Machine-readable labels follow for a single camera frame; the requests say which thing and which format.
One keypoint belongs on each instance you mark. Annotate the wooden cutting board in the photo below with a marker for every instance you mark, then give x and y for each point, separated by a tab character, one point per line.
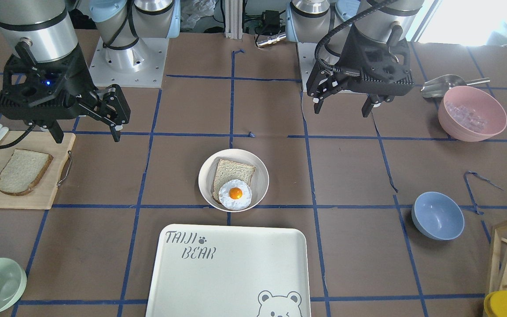
43	195

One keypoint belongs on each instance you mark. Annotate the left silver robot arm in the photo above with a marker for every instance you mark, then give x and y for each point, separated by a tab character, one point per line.
328	24

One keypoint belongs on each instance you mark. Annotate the blue bowl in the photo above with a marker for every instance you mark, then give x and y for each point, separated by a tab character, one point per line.
437	216

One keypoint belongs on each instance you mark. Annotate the cream round plate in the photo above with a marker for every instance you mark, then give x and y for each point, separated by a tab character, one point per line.
259	183

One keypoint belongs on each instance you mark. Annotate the cream bear tray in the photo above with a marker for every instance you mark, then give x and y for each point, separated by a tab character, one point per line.
229	271

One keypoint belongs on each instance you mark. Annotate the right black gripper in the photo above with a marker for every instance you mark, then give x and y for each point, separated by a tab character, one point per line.
78	75

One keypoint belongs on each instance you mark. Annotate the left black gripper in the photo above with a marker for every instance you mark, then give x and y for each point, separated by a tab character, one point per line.
348	56

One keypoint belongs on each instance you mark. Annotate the bread slice on plate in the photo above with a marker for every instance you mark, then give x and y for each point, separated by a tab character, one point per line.
228	170

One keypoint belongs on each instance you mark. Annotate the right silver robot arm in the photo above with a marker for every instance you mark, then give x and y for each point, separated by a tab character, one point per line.
47	26

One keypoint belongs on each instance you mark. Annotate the yellow cup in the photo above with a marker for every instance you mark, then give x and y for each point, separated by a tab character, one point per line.
495	304

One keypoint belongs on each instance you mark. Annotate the fried egg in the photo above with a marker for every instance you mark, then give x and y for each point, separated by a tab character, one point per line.
235	195

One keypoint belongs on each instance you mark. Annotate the metal scoop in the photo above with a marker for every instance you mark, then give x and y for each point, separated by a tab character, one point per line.
436	88

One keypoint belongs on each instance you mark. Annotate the aluminium frame post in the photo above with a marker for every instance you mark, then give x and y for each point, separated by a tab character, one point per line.
233	16

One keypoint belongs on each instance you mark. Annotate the black power adapter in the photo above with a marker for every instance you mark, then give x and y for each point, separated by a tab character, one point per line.
270	19

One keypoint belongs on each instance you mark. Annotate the bread slice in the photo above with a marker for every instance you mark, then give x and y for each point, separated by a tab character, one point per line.
228	170
23	171

